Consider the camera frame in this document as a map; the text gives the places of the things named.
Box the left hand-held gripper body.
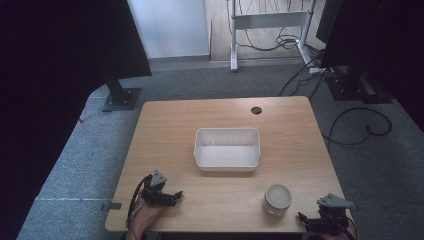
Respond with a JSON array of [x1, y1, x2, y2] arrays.
[[141, 169, 168, 207]]

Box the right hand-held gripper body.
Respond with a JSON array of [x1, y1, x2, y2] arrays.
[[316, 192, 358, 233]]

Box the white plastic bin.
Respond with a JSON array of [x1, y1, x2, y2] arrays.
[[193, 127, 262, 173]]

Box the person's right hand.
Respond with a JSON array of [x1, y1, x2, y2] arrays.
[[328, 220, 361, 240]]

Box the person's left hand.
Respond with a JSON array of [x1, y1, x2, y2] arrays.
[[128, 199, 166, 234]]

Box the black panel on metal stand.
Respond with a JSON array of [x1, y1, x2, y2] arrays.
[[98, 0, 153, 113]]

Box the white power strip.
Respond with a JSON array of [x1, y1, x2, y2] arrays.
[[307, 66, 336, 75]]

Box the black curtain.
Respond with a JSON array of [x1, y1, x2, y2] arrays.
[[0, 0, 111, 240]]

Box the black monitor on stand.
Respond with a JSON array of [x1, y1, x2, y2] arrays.
[[314, 0, 424, 133]]

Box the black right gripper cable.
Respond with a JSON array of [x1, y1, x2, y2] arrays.
[[327, 211, 359, 240]]

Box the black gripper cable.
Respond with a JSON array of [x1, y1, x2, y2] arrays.
[[327, 211, 359, 240], [125, 174, 152, 231]]

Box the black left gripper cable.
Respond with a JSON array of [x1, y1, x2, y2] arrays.
[[125, 174, 152, 231]]

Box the grey metal table bracket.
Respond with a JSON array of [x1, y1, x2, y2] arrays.
[[100, 201, 123, 212]]

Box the looped black floor cable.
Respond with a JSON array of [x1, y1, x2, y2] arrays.
[[321, 106, 394, 147]]

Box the long black floor cable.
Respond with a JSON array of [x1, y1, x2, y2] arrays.
[[277, 54, 325, 98]]

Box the tangle of black cables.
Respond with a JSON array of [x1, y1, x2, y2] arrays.
[[237, 0, 325, 56]]

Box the white metal desk frame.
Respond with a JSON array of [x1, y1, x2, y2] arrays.
[[227, 0, 318, 73]]

